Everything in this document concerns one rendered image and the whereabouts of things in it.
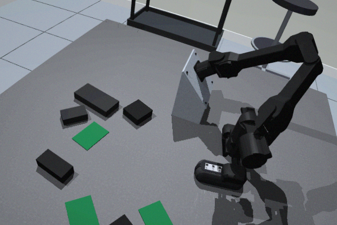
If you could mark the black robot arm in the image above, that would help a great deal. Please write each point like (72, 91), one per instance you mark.
(276, 113)

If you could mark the green rectangular block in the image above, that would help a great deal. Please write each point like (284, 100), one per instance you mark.
(81, 211)

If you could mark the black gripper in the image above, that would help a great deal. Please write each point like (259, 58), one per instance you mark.
(232, 172)

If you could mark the dark grey switch controller unit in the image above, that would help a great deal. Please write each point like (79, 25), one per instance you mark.
(209, 172)

